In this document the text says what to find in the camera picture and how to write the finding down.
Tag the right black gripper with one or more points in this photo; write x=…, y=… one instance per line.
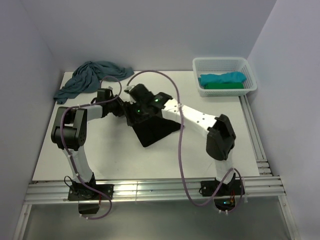
x=137, y=117

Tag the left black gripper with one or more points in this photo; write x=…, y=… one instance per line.
x=120, y=112

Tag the black t shirt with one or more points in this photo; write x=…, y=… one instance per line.
x=154, y=129

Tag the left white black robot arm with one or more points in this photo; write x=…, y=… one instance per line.
x=69, y=133

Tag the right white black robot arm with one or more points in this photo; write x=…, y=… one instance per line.
x=218, y=131

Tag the grey blue crumpled t shirt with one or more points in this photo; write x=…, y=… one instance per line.
x=87, y=78

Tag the white plastic basket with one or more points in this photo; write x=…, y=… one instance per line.
x=220, y=65

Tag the rolled green t shirt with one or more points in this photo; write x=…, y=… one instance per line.
x=223, y=86

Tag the rolled turquoise t shirt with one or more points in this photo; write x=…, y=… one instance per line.
x=229, y=77

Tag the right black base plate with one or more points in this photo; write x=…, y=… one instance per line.
x=208, y=187

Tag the aluminium rail frame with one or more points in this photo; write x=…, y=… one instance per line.
x=140, y=206

